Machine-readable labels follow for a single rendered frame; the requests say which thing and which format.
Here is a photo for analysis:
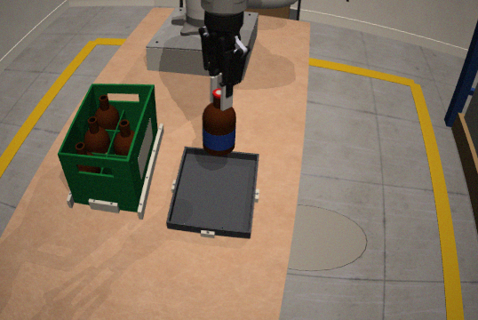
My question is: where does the dark green crate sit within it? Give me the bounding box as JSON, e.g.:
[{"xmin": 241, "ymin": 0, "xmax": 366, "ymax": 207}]
[{"xmin": 58, "ymin": 84, "xmax": 158, "ymax": 212}]

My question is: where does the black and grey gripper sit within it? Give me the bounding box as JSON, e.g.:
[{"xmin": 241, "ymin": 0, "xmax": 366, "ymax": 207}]
[{"xmin": 198, "ymin": 11, "xmax": 251, "ymax": 111}]

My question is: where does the brown glass bottle with blue label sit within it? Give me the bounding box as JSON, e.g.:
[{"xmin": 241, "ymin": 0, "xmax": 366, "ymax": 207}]
[{"xmin": 203, "ymin": 88, "xmax": 236, "ymax": 156}]

